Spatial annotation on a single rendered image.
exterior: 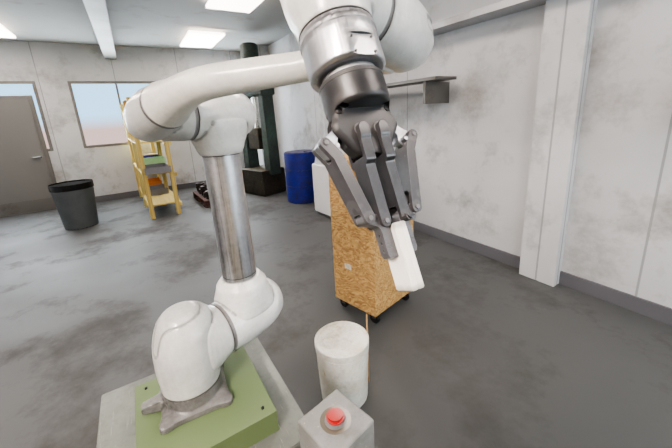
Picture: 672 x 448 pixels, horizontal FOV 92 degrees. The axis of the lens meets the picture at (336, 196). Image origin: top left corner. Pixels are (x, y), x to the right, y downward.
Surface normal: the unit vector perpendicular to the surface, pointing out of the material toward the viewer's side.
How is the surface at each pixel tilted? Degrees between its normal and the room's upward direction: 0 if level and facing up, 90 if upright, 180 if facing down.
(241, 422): 1
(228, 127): 95
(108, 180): 90
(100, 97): 90
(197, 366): 91
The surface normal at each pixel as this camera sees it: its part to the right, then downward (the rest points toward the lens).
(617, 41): -0.84, 0.18
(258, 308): 0.76, 0.05
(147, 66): 0.53, 0.18
